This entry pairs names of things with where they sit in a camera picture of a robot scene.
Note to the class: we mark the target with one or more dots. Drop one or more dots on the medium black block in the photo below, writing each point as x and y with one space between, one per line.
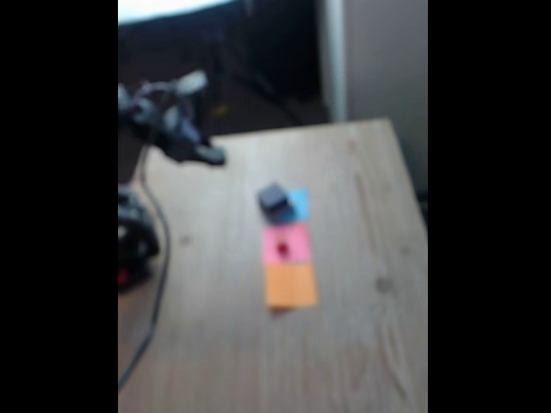
272 195

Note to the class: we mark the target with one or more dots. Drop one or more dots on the white cabinet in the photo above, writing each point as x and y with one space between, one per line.
387 64

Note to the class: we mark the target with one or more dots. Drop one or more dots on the blue paper sheet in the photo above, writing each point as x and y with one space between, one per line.
301 202

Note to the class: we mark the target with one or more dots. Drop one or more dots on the bare circuit board camera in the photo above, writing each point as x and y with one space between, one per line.
191 81

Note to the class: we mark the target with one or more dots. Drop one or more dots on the black tripod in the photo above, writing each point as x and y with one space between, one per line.
258 77

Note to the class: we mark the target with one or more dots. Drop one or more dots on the small red cube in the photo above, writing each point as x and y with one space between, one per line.
282 247

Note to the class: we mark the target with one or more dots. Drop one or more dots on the large black block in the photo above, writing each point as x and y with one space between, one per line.
284 213

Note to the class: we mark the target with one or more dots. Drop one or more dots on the orange paper sheet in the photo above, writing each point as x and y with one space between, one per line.
290 286

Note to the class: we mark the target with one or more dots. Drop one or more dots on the bright white panel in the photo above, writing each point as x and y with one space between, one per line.
172 6

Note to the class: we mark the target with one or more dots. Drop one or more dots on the pink paper sheet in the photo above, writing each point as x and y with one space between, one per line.
297 241

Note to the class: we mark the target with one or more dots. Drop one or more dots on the yellow tripod tag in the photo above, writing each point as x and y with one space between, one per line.
220 109

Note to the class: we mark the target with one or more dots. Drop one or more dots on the red base clamp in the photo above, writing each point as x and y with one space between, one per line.
122 275

